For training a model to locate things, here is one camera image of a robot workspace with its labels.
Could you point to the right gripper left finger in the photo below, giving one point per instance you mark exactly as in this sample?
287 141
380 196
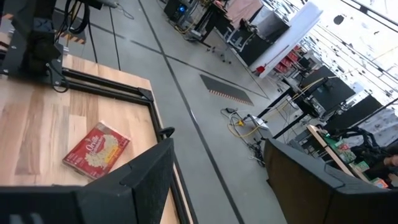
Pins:
140 186

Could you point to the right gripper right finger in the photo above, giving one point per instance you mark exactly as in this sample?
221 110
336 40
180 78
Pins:
326 199

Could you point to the red popcorn bag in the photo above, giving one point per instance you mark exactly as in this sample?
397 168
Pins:
96 151

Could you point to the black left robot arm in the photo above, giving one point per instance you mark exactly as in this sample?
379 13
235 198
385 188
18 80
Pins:
34 46

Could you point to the black background robot arm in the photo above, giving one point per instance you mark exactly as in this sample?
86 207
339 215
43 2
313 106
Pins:
363 137

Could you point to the wooden table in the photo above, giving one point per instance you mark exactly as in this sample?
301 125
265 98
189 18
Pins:
323 146

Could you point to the black clamp knob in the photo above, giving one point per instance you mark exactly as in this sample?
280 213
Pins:
166 131

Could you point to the person's hand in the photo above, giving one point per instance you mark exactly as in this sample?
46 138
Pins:
391 161

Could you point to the black monitor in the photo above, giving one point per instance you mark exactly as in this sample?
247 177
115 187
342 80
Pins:
334 93
354 113
317 74

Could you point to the white power box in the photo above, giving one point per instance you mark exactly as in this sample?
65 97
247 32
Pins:
258 122

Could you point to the dark floor mat orange edge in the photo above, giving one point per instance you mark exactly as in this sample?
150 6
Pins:
227 90

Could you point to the red storage bins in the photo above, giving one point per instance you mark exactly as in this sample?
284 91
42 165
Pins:
287 60

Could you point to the small red object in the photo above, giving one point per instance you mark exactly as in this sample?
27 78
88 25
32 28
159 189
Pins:
260 69

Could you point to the chair wheel base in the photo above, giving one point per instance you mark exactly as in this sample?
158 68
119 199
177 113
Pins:
222 55

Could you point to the white partition panel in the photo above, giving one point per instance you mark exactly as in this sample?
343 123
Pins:
292 34

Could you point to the black cabinet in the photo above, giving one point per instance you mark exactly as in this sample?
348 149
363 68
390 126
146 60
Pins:
261 43

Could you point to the black ceiling dome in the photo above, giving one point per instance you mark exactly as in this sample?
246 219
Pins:
339 19

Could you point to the computer with blue light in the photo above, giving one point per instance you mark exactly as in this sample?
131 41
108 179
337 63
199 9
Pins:
178 9

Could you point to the black desk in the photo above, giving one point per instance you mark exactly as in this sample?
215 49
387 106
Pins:
214 18

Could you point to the orange panel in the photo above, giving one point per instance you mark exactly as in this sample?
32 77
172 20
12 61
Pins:
245 11

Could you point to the black desk frame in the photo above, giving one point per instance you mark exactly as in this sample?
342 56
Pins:
306 107

